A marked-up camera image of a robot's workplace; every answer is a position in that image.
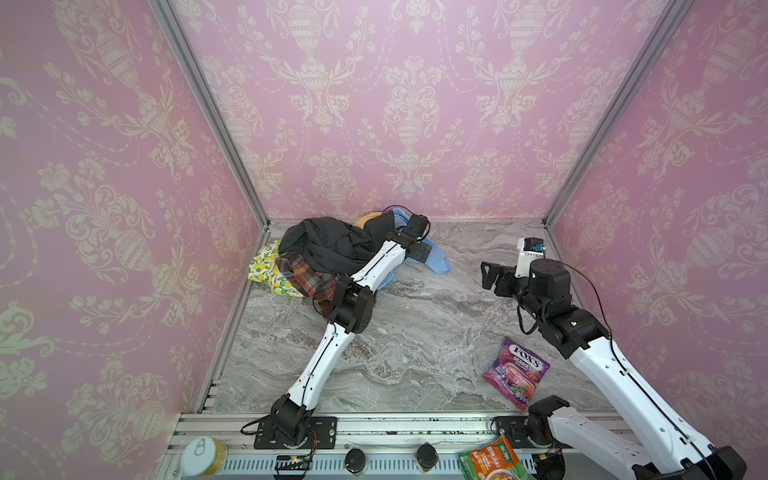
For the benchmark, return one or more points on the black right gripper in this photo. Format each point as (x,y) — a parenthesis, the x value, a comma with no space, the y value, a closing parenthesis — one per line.
(502,279)

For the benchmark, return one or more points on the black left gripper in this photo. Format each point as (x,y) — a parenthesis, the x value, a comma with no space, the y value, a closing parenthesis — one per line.
(420,251)

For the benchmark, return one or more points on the light blue cloth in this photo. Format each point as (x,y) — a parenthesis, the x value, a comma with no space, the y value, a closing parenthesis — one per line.
(435,255)

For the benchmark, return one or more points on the dark grey cloth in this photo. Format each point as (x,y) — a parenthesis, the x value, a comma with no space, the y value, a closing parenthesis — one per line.
(334,246)

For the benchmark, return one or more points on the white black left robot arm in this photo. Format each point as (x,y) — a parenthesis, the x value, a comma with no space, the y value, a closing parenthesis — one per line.
(349,314)

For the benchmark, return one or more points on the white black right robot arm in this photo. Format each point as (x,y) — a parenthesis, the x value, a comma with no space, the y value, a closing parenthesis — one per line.
(667,446)

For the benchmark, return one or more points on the red brown plaid cloth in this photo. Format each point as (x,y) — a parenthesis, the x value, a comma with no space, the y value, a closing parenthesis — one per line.
(316,285)

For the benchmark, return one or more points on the lemon print white cloth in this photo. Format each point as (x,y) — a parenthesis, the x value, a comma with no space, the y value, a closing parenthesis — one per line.
(263,269)

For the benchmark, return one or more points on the purple Fox's candy bag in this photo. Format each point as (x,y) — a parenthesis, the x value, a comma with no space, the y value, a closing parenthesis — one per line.
(516,373)

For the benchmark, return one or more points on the green orange snack packet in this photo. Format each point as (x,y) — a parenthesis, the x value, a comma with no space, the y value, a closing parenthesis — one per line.
(496,461)

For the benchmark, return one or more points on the black round knob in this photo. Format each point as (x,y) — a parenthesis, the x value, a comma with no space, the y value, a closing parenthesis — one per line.
(426,457)
(355,461)

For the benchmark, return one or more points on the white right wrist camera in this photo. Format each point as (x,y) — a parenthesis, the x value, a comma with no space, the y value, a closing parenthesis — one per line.
(529,250)

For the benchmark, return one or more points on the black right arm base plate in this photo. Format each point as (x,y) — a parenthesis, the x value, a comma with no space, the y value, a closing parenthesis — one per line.
(515,429)

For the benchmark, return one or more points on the grey aluminium right corner post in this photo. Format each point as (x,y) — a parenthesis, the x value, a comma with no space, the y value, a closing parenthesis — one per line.
(666,25)

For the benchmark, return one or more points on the grey aluminium corner post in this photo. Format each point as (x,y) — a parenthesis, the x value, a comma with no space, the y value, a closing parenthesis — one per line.
(666,25)
(192,69)

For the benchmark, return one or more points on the aluminium front frame rail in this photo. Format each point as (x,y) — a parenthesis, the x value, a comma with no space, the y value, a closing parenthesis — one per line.
(390,441)

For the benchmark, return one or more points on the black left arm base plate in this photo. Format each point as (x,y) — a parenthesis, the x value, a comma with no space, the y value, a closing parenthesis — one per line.
(316,431)

